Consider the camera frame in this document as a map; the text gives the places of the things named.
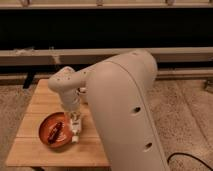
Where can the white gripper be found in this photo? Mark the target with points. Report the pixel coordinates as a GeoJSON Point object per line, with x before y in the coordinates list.
{"type": "Point", "coordinates": [70, 101]}

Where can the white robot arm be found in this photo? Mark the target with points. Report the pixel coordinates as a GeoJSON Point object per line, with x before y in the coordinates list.
{"type": "Point", "coordinates": [116, 93]}

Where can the dark red item in bowl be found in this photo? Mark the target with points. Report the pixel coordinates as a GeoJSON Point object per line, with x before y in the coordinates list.
{"type": "Point", "coordinates": [55, 133]}

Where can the long wooden bench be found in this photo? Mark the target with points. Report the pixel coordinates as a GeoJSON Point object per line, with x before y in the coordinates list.
{"type": "Point", "coordinates": [89, 56]}

